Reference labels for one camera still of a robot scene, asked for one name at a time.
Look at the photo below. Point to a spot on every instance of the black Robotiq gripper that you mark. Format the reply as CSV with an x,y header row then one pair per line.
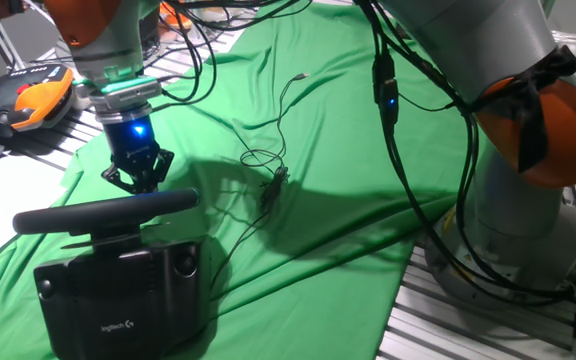
x,y
133,145

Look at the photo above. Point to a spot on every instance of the black Logitech wheel base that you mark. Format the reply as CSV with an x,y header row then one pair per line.
x,y
118,295

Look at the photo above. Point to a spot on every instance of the white rounded object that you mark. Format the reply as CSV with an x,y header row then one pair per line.
x,y
80,100

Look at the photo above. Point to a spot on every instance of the orange plastic object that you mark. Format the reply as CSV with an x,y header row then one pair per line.
x,y
175,15

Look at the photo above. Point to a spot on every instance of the green cloth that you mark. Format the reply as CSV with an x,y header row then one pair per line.
x,y
318,200

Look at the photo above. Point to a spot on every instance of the person's hand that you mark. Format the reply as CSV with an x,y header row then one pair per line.
x,y
3,7

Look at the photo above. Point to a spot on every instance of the orange and black teach pendant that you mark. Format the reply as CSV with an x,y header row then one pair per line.
x,y
33,100

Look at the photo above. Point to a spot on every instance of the black leather steering wheel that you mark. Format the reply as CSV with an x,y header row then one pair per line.
x,y
93,212

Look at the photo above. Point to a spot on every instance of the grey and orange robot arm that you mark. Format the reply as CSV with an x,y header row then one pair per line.
x,y
513,215

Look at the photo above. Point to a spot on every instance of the silver wrist camera green mount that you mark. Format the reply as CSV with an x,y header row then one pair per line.
x,y
128,92

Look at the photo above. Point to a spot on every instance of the white paper sheet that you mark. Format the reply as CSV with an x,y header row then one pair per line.
x,y
3,210

